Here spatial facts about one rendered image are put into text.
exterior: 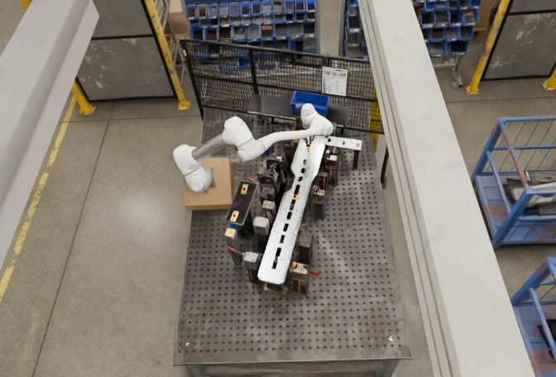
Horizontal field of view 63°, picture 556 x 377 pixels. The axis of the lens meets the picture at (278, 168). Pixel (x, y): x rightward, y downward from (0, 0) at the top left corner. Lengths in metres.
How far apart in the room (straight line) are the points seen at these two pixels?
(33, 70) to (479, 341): 0.92
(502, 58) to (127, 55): 4.16
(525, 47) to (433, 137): 5.15
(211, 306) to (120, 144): 2.73
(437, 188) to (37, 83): 0.78
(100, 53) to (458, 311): 5.17
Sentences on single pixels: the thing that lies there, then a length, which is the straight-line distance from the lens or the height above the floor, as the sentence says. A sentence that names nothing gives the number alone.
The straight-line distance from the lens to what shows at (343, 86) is 3.95.
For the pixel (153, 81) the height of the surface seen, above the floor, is 0.40.
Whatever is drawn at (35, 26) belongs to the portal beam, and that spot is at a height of 3.33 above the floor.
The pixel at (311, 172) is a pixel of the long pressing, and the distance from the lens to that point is 3.65.
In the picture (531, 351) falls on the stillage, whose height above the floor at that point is 0.19.
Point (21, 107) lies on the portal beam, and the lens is 1.00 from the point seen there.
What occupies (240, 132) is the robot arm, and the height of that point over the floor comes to 1.62.
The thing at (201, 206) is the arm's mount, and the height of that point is 0.76.
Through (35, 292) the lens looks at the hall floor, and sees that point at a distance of 4.95.
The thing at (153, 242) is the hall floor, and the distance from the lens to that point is 4.71.
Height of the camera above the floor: 3.91
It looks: 52 degrees down
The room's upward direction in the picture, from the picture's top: 6 degrees counter-clockwise
